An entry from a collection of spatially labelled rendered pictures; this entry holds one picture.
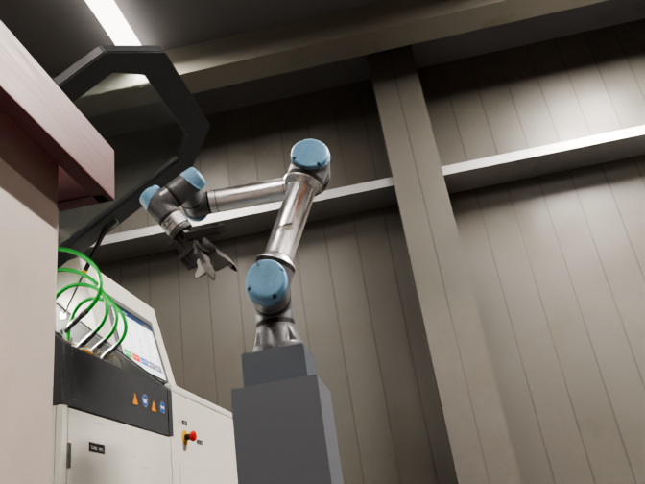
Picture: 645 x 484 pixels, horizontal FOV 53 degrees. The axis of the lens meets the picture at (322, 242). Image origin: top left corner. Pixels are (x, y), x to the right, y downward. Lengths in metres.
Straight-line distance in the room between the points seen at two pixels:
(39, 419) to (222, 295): 3.63
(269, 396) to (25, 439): 1.21
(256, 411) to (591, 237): 2.89
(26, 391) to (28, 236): 0.15
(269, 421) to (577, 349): 2.54
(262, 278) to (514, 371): 2.38
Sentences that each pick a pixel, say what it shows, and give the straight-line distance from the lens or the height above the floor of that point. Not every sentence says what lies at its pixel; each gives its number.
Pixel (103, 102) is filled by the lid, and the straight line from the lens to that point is 2.34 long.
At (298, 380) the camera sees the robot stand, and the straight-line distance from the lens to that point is 1.78.
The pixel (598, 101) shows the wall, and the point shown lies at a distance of 4.75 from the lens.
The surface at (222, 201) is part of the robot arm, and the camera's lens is 2.11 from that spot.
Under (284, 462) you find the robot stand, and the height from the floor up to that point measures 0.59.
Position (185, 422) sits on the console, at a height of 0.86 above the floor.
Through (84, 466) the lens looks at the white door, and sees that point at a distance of 1.85.
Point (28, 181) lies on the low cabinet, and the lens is 0.71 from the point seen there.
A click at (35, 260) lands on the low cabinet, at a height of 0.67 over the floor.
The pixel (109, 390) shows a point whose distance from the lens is 2.00.
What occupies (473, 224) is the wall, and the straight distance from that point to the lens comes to 4.20.
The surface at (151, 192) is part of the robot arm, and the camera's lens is 2.01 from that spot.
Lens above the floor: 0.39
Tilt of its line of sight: 25 degrees up
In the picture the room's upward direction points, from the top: 9 degrees counter-clockwise
